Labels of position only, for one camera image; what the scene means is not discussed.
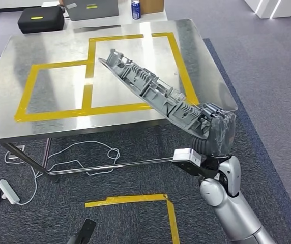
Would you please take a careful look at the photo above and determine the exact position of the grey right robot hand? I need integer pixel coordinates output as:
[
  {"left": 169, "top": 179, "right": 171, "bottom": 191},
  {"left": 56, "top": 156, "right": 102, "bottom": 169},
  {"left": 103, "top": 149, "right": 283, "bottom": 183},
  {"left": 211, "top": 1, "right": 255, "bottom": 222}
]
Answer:
[{"left": 201, "top": 102, "right": 237, "bottom": 158}]

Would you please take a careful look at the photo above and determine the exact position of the grey plastic wheel hubcap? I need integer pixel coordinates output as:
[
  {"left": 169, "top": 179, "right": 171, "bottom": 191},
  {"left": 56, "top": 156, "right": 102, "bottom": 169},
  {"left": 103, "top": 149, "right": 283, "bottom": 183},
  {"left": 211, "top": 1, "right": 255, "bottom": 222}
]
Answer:
[{"left": 98, "top": 48, "right": 212, "bottom": 140}]

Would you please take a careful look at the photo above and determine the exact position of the yellow tape on workbench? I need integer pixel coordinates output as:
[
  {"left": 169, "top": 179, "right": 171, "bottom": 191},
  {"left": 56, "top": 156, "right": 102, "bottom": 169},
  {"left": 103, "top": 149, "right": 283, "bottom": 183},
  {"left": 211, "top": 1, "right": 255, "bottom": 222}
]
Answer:
[{"left": 14, "top": 32, "right": 200, "bottom": 123}]

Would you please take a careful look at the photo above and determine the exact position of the steel workbench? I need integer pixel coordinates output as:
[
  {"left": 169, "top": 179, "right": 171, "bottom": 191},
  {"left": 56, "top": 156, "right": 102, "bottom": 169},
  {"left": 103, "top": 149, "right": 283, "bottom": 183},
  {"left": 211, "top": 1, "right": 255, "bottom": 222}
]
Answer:
[{"left": 0, "top": 18, "right": 238, "bottom": 184}]

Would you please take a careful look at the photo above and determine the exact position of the yellow floor tape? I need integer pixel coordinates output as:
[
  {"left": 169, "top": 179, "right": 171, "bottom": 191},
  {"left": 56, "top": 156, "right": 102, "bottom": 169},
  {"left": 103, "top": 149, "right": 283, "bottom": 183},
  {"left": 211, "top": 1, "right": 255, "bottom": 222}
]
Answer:
[{"left": 85, "top": 193, "right": 181, "bottom": 244}]

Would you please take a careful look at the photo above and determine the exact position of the white table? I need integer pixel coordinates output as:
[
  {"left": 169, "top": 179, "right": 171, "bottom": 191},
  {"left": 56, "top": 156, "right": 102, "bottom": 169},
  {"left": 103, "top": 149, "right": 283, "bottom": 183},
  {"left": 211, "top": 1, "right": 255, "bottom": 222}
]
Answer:
[{"left": 41, "top": 0, "right": 168, "bottom": 31}]

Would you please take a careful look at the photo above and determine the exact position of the white lit platform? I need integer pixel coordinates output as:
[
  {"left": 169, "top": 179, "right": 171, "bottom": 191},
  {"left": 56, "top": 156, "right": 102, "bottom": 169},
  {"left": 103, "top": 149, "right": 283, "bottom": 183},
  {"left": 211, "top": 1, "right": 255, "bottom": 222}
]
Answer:
[{"left": 245, "top": 0, "right": 291, "bottom": 19}]

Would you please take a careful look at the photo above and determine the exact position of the brown cardboard box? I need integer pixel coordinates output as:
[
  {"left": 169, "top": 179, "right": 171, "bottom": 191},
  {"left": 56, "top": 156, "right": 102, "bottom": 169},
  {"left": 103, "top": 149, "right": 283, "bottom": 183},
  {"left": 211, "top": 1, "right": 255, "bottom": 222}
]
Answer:
[{"left": 138, "top": 0, "right": 165, "bottom": 15}]

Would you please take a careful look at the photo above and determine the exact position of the blue drink can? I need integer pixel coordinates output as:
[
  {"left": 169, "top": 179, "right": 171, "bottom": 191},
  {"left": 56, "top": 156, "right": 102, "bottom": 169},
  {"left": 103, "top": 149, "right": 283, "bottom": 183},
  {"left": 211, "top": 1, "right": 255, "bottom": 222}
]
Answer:
[{"left": 131, "top": 0, "right": 141, "bottom": 20}]

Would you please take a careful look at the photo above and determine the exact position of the dark robot left foot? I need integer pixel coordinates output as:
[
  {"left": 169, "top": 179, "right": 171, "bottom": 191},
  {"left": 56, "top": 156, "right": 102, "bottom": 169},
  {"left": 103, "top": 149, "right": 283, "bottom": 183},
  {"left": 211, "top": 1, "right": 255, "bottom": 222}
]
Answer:
[{"left": 67, "top": 218, "right": 97, "bottom": 244}]

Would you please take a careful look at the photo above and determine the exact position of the grey flat case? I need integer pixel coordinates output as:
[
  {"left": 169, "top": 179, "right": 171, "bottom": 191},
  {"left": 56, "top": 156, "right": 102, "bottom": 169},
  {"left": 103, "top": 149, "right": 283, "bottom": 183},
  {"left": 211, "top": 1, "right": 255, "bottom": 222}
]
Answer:
[{"left": 63, "top": 0, "right": 119, "bottom": 21}]

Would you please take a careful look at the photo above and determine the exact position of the black zipped case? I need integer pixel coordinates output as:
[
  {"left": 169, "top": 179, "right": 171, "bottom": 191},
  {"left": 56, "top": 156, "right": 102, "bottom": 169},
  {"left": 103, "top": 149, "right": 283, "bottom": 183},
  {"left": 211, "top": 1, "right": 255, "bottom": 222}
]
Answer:
[{"left": 17, "top": 5, "right": 65, "bottom": 35}]

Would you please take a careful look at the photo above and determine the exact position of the grey floor socket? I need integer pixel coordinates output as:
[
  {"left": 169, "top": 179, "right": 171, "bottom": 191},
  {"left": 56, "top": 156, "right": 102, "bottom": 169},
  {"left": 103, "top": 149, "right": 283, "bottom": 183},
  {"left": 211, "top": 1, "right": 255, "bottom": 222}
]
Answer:
[{"left": 8, "top": 144, "right": 26, "bottom": 160}]

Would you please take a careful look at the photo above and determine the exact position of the white power strip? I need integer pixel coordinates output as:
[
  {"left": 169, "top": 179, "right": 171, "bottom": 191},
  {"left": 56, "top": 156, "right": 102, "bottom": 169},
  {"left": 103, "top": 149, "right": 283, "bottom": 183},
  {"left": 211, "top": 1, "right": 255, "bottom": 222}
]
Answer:
[{"left": 0, "top": 179, "right": 20, "bottom": 205}]

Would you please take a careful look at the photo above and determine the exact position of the white cable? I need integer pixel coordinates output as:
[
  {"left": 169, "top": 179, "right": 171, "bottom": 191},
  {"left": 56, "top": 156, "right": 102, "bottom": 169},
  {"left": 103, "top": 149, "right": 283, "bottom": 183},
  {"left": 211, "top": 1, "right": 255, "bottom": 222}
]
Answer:
[{"left": 5, "top": 140, "right": 120, "bottom": 206}]

